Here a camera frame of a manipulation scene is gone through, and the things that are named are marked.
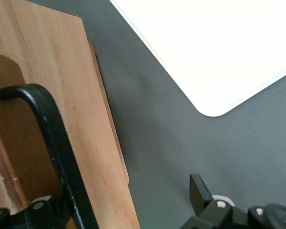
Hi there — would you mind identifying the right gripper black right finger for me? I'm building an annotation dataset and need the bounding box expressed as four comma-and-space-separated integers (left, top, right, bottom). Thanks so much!
182, 173, 254, 229

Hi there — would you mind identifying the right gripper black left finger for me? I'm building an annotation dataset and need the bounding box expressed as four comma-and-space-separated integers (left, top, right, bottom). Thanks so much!
0, 186, 74, 229

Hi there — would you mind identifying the black metal drawer handle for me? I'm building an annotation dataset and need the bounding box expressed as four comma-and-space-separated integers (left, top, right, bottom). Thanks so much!
0, 83, 100, 229

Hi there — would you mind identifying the wooden drawer with tray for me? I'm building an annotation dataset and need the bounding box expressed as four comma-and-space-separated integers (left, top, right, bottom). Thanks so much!
0, 0, 141, 229

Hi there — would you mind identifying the wooden drawer front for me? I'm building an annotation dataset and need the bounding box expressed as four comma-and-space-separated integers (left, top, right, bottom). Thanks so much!
87, 40, 131, 186

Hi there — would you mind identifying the beige rectangular tray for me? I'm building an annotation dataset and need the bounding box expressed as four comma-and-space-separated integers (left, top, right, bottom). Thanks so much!
109, 0, 286, 118

